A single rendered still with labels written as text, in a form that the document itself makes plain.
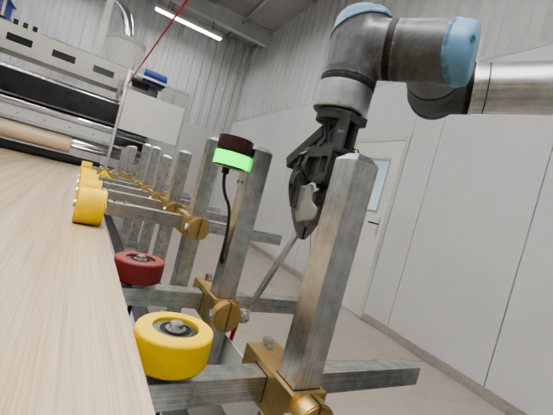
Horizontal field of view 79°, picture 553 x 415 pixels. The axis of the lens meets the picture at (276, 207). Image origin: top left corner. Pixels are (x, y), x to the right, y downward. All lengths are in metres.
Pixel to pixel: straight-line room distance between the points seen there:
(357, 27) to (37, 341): 0.55
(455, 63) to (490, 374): 2.88
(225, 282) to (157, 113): 2.61
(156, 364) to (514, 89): 0.64
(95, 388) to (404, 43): 0.53
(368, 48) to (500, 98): 0.24
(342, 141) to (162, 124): 2.67
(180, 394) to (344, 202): 0.26
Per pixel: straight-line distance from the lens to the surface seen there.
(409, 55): 0.56
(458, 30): 0.57
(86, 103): 3.11
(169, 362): 0.35
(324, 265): 0.37
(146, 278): 0.58
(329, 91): 0.55
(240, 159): 0.56
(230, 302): 0.60
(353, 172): 0.37
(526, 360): 3.13
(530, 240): 3.14
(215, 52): 10.12
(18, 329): 0.37
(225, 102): 9.93
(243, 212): 0.58
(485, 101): 0.69
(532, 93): 0.69
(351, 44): 0.58
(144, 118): 3.10
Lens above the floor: 1.06
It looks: 2 degrees down
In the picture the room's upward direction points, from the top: 15 degrees clockwise
